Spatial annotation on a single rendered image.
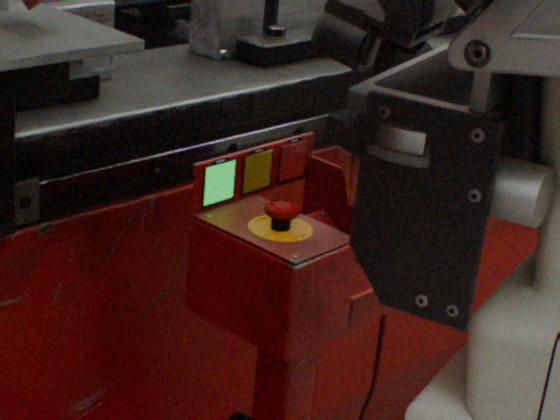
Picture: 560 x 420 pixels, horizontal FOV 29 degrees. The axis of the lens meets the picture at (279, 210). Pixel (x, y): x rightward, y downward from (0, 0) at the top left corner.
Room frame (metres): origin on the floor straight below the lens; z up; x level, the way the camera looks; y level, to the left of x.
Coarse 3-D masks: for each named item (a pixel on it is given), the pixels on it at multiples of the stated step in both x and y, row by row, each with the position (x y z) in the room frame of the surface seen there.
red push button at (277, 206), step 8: (280, 200) 1.10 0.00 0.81; (264, 208) 1.09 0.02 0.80; (272, 208) 1.08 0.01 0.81; (280, 208) 1.08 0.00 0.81; (288, 208) 1.08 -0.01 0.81; (296, 208) 1.08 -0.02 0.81; (272, 216) 1.07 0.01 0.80; (280, 216) 1.07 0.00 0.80; (288, 216) 1.07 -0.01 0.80; (296, 216) 1.08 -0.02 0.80; (272, 224) 1.08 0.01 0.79; (280, 224) 1.08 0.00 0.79; (288, 224) 1.08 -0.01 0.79
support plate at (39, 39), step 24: (0, 24) 1.00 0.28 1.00; (24, 24) 1.01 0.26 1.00; (48, 24) 1.02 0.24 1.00; (72, 24) 1.03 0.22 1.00; (96, 24) 1.04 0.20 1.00; (0, 48) 0.92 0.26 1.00; (24, 48) 0.93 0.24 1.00; (48, 48) 0.93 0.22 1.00; (72, 48) 0.94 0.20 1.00; (96, 48) 0.96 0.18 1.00; (120, 48) 0.98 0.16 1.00
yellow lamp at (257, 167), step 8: (264, 152) 1.19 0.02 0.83; (248, 160) 1.16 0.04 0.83; (256, 160) 1.18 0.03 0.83; (264, 160) 1.19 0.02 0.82; (248, 168) 1.17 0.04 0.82; (256, 168) 1.18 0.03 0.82; (264, 168) 1.19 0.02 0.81; (248, 176) 1.17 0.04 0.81; (256, 176) 1.18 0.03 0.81; (264, 176) 1.19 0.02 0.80; (248, 184) 1.17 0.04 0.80; (256, 184) 1.18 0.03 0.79; (264, 184) 1.19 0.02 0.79
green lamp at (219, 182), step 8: (208, 168) 1.12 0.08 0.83; (216, 168) 1.13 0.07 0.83; (224, 168) 1.14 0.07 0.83; (232, 168) 1.15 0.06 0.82; (208, 176) 1.12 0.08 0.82; (216, 176) 1.13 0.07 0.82; (224, 176) 1.14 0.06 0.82; (232, 176) 1.15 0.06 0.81; (208, 184) 1.12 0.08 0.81; (216, 184) 1.13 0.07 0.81; (224, 184) 1.14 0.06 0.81; (232, 184) 1.15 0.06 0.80; (208, 192) 1.12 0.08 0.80; (216, 192) 1.13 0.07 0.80; (224, 192) 1.14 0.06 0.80; (232, 192) 1.15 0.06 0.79; (208, 200) 1.12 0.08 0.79; (216, 200) 1.13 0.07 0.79
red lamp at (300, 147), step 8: (296, 144) 1.23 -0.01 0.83; (304, 144) 1.24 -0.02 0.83; (288, 152) 1.22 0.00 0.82; (296, 152) 1.23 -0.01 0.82; (304, 152) 1.24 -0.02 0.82; (288, 160) 1.22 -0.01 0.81; (296, 160) 1.23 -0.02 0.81; (304, 160) 1.24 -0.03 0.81; (280, 168) 1.21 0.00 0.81; (288, 168) 1.22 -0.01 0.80; (296, 168) 1.23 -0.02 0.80; (304, 168) 1.24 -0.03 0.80; (280, 176) 1.21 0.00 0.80; (288, 176) 1.22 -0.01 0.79; (296, 176) 1.23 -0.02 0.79
